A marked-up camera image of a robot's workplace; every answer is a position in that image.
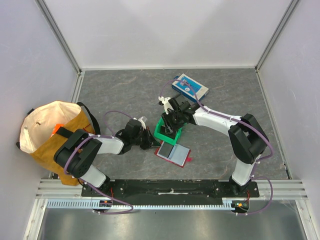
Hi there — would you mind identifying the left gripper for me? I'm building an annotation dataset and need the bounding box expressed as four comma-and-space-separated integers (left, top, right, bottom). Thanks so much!
131, 126, 161, 150

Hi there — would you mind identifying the green plastic bin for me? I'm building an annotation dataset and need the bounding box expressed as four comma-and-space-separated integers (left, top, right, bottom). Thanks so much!
153, 118, 182, 145

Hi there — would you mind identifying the red card holder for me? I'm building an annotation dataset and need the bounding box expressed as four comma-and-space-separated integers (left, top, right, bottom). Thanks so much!
154, 141, 192, 168

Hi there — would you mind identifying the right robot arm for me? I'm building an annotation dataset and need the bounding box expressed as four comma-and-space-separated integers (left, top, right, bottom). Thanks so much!
158, 94, 270, 197

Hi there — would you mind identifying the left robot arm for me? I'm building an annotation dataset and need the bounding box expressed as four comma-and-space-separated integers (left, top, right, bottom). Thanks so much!
53, 116, 161, 197

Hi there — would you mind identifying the blue white product box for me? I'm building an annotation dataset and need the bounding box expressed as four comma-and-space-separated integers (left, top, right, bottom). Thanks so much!
171, 73, 209, 103

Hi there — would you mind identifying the orange item in bag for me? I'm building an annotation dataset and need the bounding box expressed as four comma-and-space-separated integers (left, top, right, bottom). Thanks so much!
51, 123, 65, 137

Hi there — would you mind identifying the brown paper tote bag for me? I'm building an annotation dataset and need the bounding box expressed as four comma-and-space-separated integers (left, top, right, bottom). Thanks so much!
18, 100, 101, 186

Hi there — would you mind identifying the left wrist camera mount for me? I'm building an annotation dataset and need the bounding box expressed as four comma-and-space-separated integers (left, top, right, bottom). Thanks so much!
133, 116, 147, 130

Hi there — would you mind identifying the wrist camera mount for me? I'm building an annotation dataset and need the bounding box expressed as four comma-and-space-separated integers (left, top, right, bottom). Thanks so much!
158, 96, 174, 115
133, 116, 147, 130

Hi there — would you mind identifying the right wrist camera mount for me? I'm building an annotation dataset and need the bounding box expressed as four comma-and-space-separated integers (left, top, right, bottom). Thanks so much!
158, 96, 174, 115

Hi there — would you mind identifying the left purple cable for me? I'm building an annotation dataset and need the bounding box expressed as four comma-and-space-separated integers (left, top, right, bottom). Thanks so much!
63, 111, 135, 216

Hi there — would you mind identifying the purple cable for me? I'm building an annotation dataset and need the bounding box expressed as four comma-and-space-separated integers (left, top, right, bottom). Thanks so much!
159, 79, 275, 216
63, 111, 135, 216

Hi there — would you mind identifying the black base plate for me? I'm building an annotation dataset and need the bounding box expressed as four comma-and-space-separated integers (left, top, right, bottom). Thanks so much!
81, 178, 261, 201

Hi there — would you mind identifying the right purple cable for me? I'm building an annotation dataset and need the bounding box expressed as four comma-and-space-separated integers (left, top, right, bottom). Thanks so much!
159, 79, 275, 216

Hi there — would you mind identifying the grey slotted cable duct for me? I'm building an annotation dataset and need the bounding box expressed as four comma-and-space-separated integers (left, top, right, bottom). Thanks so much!
46, 198, 235, 210

